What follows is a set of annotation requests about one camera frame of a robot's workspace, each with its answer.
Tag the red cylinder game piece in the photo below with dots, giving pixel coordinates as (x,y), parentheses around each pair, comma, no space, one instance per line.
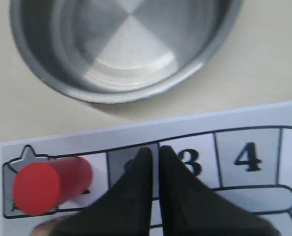
(42,186)

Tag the stainless steel round bowl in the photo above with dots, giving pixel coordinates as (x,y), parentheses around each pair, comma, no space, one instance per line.
(118,51)

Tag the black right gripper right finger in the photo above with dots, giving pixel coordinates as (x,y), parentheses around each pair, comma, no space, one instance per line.
(190,208)

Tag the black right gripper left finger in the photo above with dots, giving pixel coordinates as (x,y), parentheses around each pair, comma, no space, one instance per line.
(124,210)

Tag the printed paper game board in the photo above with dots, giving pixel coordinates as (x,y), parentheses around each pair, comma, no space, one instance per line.
(243,155)

